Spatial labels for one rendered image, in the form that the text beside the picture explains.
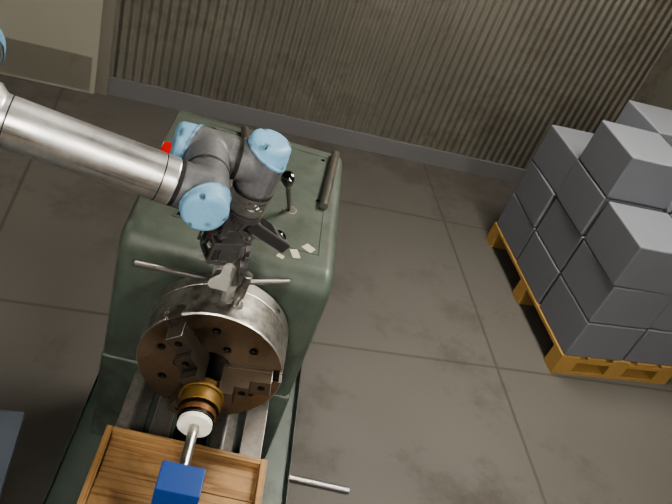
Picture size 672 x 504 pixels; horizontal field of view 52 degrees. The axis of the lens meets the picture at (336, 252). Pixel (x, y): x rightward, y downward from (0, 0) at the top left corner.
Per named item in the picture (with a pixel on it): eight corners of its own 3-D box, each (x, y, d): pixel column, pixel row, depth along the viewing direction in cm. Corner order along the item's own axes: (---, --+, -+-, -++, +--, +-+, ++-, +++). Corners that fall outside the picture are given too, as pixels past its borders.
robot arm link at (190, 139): (178, 144, 106) (245, 163, 110) (181, 109, 115) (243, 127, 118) (165, 184, 111) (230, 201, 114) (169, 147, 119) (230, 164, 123)
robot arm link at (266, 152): (247, 119, 117) (293, 133, 120) (227, 169, 124) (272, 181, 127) (248, 144, 112) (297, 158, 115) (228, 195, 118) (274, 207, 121)
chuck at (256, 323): (132, 360, 159) (166, 264, 141) (260, 399, 166) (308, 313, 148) (121, 390, 152) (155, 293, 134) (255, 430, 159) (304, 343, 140)
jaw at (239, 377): (226, 351, 147) (281, 358, 148) (225, 366, 150) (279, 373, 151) (217, 390, 139) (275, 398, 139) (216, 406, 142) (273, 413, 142)
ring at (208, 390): (186, 366, 139) (175, 401, 131) (231, 376, 140) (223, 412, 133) (179, 395, 144) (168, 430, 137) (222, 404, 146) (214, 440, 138)
